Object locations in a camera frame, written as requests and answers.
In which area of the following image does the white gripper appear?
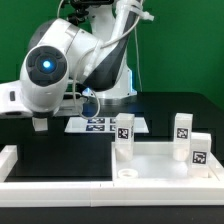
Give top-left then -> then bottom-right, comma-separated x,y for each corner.
0,81 -> 33,118

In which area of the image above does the white square table top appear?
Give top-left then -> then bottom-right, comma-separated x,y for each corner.
111,142 -> 224,183

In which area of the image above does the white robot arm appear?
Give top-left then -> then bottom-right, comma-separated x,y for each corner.
0,0 -> 154,118

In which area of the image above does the white fiducial tag sheet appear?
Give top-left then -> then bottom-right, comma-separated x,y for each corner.
65,117 -> 149,133

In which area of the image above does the white U-shaped obstacle fence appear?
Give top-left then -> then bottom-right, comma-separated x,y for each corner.
0,145 -> 224,207

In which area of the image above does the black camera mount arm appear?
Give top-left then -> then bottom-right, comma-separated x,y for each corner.
67,0 -> 89,25

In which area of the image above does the white hanging cable left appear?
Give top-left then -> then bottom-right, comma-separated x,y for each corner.
56,0 -> 68,19

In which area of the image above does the white hanging cable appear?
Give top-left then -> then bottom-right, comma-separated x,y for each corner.
56,0 -> 68,19
133,26 -> 144,93

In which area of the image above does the white hanging cable right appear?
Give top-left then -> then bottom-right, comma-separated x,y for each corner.
133,26 -> 144,93

